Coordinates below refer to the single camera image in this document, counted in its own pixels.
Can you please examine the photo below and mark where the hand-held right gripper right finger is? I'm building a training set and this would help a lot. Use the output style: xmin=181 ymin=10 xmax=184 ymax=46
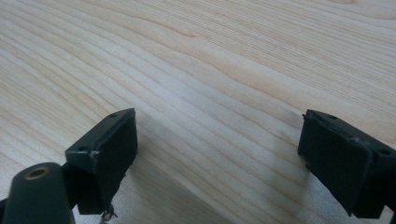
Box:
xmin=297 ymin=108 xmax=396 ymax=219

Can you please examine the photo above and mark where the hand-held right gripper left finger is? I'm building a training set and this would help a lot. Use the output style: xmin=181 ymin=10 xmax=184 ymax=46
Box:
xmin=61 ymin=107 xmax=138 ymax=224

